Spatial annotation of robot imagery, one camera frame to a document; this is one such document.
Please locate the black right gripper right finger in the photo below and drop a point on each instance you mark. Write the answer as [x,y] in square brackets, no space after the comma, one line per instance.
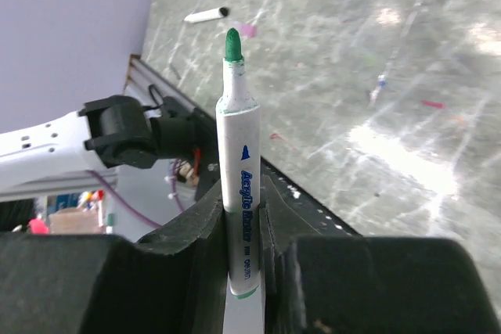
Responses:
[316,283]

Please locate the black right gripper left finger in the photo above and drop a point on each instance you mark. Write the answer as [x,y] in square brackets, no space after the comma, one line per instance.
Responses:
[173,280]

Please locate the white green marker pen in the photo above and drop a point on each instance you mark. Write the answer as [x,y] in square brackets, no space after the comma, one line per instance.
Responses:
[239,153]

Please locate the pink pen cap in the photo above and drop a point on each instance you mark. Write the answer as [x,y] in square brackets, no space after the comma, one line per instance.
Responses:
[247,30]

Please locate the white black marker pen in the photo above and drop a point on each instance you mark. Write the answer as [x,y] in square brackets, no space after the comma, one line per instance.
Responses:
[207,15]

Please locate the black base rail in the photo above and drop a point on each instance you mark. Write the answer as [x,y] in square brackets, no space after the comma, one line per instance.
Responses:
[193,140]

